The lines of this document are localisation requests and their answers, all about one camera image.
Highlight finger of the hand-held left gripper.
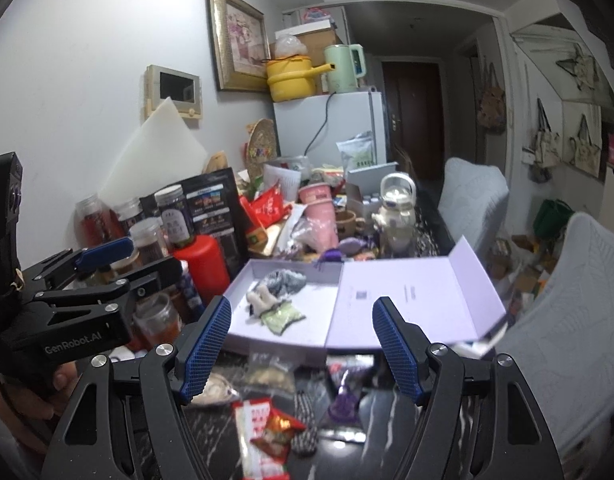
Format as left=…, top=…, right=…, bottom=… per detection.
left=32, top=256, right=183, bottom=313
left=21, top=236, right=136, bottom=291

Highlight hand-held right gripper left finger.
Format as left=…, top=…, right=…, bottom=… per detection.
left=42, top=296, right=233, bottom=480

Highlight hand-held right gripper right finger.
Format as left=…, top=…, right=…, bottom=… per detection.
left=371, top=296, right=578, bottom=480

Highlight white gift box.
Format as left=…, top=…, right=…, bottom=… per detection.
left=222, top=236, right=508, bottom=368

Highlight red white snack packet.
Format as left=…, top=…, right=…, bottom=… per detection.
left=232, top=397, right=293, bottom=480

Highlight small red snack packet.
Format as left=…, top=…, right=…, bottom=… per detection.
left=249, top=410, right=308, bottom=461

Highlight black white striped cloth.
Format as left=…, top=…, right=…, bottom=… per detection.
left=291, top=391, right=319, bottom=456

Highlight person's left hand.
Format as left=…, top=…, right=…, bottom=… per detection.
left=0, top=360, right=80, bottom=456

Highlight clear jar red contents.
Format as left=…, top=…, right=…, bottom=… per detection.
left=76, top=195, right=122, bottom=256

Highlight white-lidded brown jar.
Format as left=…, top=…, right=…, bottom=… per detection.
left=129, top=217, right=170, bottom=261

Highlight clear jar dark contents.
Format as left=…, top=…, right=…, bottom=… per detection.
left=112, top=199, right=145, bottom=236

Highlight red canister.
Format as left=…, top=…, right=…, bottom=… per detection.
left=174, top=234, right=233, bottom=306

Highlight clear packet beige contents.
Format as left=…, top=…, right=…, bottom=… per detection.
left=194, top=367, right=240, bottom=406

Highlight glass jar orange contents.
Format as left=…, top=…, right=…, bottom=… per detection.
left=132, top=292, right=183, bottom=353

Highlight clear bag of snacks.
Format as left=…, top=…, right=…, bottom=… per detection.
left=244, top=352, right=298, bottom=396

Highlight purple candy packet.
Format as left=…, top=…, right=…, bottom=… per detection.
left=327, top=355, right=375, bottom=443

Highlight green snack packet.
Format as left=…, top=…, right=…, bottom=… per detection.
left=259, top=305, right=308, bottom=336

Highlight black printed box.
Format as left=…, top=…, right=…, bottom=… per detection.
left=139, top=167, right=250, bottom=281

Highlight grey snack packet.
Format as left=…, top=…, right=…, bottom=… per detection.
left=259, top=269, right=308, bottom=297

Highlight purple wrapped candy pouch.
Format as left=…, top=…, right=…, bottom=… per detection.
left=319, top=237, right=378, bottom=263

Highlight red snack bag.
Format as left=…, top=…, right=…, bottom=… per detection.
left=239, top=182, right=295, bottom=226

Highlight brown mug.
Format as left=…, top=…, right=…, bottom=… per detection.
left=334, top=210, right=368, bottom=241

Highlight white paper sheet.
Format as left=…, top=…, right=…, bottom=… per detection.
left=263, top=162, right=303, bottom=201

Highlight pink paper cup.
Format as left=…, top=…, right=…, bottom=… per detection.
left=298, top=183, right=338, bottom=253

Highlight grey leaf-pattern chair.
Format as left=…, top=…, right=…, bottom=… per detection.
left=438, top=157, right=509, bottom=261
left=497, top=212, right=614, bottom=461

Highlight woven round tray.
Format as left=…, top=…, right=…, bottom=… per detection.
left=243, top=118, right=278, bottom=163

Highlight pale open carton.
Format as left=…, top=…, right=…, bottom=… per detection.
left=346, top=161, right=400, bottom=211

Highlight green tea pouch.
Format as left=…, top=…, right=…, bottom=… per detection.
left=337, top=132, right=377, bottom=171

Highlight green bag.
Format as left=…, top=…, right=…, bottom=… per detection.
left=534, top=199, right=575, bottom=241

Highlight yellow pot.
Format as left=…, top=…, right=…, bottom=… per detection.
left=264, top=55, right=338, bottom=103

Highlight white fridge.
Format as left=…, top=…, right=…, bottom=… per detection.
left=272, top=89, right=388, bottom=171

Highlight dark wooden door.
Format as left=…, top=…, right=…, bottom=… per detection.
left=381, top=60, right=445, bottom=181

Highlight gold framed picture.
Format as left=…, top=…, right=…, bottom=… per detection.
left=205, top=0, right=270, bottom=93

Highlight white tote bag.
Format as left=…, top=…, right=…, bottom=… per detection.
left=522, top=99, right=562, bottom=168
left=562, top=114, right=603, bottom=178

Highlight clear plastic bag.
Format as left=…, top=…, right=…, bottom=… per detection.
left=274, top=32, right=309, bottom=58

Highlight brown patterned tote bag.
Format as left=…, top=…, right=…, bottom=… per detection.
left=476, top=62, right=508, bottom=135

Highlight green electric kettle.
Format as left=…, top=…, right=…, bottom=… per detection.
left=323, top=43, right=366, bottom=95

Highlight cardboard box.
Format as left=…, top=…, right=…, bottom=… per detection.
left=269, top=25, right=344, bottom=61

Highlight flat white box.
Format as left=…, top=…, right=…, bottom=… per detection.
left=282, top=19, right=333, bottom=38

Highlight star-shaped hanging bag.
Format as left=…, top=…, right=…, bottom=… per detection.
left=556, top=44, right=600, bottom=93

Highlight white teapot with handle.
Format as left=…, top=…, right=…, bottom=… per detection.
left=371, top=172, right=418, bottom=256

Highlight wall intercom panel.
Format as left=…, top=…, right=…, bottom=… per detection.
left=143, top=64, right=204, bottom=122

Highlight black power cable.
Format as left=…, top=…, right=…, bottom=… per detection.
left=304, top=92, right=335, bottom=156

